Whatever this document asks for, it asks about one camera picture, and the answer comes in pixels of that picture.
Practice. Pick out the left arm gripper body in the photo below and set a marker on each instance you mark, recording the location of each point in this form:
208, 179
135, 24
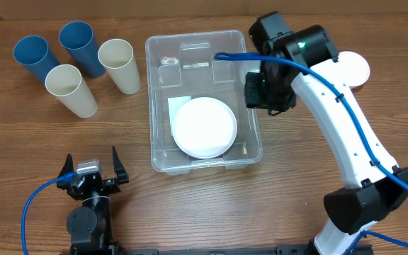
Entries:
112, 186

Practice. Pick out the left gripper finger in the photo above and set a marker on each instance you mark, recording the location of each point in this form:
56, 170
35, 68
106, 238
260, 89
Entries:
120, 172
65, 176

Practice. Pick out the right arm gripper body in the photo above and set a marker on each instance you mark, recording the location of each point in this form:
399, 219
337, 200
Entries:
274, 90

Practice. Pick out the pink plate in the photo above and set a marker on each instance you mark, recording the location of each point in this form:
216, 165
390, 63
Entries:
204, 127

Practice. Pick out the pink small bowl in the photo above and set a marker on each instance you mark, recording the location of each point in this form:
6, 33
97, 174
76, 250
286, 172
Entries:
353, 69

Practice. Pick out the beige cup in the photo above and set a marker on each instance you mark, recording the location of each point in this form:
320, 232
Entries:
66, 83
118, 58

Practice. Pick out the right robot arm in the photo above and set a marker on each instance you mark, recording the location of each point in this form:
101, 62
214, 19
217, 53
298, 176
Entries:
306, 65

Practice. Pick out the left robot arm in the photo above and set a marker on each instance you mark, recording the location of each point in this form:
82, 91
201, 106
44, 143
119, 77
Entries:
90, 225

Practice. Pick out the clear plastic storage bin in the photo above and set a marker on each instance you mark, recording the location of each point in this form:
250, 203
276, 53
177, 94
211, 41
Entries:
184, 65

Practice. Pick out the blue cup far left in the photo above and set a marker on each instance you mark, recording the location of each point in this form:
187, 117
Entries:
35, 55

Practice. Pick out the blue cup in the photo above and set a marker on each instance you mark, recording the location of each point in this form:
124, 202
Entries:
78, 38
35, 55

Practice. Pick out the blue cup rear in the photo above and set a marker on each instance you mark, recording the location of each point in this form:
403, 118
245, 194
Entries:
78, 38

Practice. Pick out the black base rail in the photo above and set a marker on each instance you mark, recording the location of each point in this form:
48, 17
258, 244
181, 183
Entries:
294, 249

